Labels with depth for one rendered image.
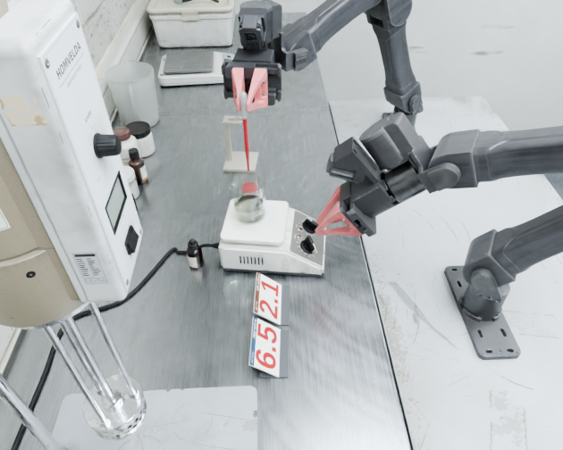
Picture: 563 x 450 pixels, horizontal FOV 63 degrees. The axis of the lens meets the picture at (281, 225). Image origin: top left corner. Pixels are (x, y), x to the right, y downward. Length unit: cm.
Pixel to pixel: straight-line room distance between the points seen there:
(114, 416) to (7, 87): 41
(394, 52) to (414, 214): 37
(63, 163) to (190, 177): 88
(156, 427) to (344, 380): 29
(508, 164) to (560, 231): 13
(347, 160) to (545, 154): 26
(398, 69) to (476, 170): 54
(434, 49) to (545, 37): 51
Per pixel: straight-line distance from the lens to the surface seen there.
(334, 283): 90
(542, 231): 76
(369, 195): 73
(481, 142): 70
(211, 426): 75
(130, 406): 60
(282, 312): 85
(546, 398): 86
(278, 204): 92
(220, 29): 184
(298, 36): 94
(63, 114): 29
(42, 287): 37
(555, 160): 69
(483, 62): 252
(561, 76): 274
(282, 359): 80
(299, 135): 130
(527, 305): 97
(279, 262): 88
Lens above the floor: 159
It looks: 43 degrees down
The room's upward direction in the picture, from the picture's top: 1 degrees counter-clockwise
